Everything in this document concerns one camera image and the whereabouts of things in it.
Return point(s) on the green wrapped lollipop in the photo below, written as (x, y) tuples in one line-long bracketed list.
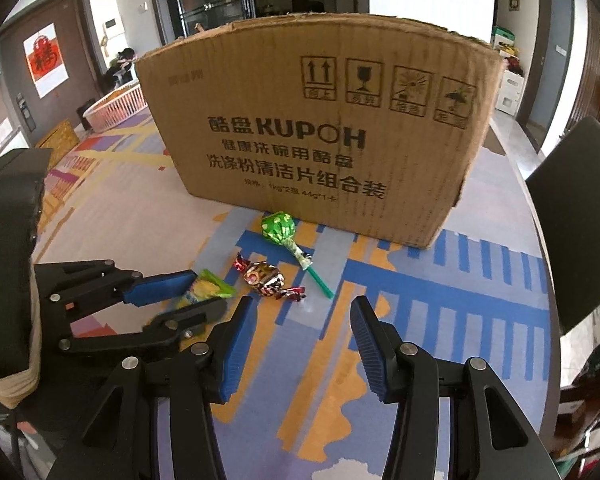
[(277, 227)]

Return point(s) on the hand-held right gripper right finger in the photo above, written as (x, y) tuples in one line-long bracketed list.
[(367, 345)]

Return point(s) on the dark dining chair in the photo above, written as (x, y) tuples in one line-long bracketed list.
[(580, 210)]

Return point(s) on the red paper door poster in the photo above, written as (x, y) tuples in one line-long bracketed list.
[(45, 60)]

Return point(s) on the dark room door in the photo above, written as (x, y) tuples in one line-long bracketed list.
[(550, 60)]

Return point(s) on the brown entrance door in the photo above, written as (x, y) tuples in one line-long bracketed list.
[(80, 35)]

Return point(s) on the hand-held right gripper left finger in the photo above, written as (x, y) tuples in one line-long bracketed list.
[(237, 345)]

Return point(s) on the white plastic basket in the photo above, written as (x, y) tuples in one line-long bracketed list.
[(115, 112)]

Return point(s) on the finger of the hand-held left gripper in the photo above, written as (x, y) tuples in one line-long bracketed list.
[(160, 285), (180, 322)]

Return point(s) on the green candy packet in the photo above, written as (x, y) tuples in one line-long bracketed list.
[(205, 290)]

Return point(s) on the red foil wrapped candy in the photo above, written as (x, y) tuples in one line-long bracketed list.
[(262, 275)]

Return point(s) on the colourful printed tablecloth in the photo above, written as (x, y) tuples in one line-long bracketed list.
[(430, 320)]

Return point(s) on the yellow woven panel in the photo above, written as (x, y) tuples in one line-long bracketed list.
[(57, 142)]

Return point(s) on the brown cardboard box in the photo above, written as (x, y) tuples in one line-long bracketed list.
[(280, 110)]

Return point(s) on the person's left forearm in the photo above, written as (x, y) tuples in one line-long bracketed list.
[(10, 387)]

